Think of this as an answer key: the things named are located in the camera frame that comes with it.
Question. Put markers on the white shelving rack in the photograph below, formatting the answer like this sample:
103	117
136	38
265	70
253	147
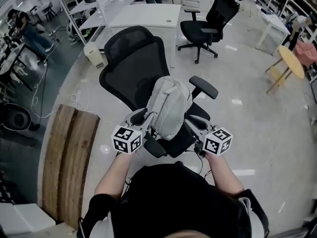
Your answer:
100	6

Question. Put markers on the white power strip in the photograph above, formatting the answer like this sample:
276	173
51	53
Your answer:
78	97

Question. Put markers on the cream plastic bin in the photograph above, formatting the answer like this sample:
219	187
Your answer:
92	54

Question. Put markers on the white boxes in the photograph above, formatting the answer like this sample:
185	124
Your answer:
24	217

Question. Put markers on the small white desk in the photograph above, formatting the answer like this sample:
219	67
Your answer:
272	18

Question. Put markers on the black glossy table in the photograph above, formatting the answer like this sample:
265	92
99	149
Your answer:
24	58

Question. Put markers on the person's right forearm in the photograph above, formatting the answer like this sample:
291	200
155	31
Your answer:
223	175

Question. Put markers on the round yellow table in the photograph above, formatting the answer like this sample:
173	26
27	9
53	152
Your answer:
293	61

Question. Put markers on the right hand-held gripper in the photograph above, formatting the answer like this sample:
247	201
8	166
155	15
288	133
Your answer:
218	142

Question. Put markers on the white ladder shelf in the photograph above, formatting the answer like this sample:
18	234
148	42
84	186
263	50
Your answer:
288	1

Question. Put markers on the light grey backpack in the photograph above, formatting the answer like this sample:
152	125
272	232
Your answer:
171	103

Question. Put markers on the person's left forearm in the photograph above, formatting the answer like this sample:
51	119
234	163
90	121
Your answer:
114	175

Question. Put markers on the person's black shirt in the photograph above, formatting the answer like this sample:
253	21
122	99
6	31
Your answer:
173	199

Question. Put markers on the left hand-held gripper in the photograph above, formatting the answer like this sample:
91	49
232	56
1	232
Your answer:
126	140

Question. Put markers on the black swivel chair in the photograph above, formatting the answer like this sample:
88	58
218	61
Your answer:
198	31

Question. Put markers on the person's head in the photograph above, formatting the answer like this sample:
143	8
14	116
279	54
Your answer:
185	234

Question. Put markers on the black mesh office chair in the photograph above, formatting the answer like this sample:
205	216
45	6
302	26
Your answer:
131	58

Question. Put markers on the wooden board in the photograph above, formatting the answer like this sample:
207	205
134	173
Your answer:
67	157

